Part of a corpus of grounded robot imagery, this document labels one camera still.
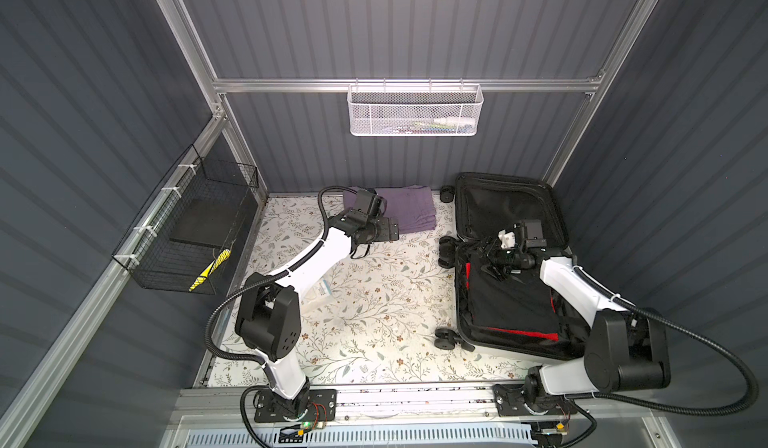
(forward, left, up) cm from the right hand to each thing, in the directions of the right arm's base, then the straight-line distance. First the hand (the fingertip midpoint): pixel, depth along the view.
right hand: (477, 258), depth 88 cm
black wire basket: (-7, +76, +20) cm, 78 cm away
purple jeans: (+31, +18, -10) cm, 37 cm away
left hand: (+8, +28, +6) cm, 30 cm away
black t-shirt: (-11, -11, -6) cm, 17 cm away
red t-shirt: (-12, -11, -6) cm, 17 cm away
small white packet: (-5, +46, -9) cm, 47 cm away
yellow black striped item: (-13, +67, +17) cm, 71 cm away
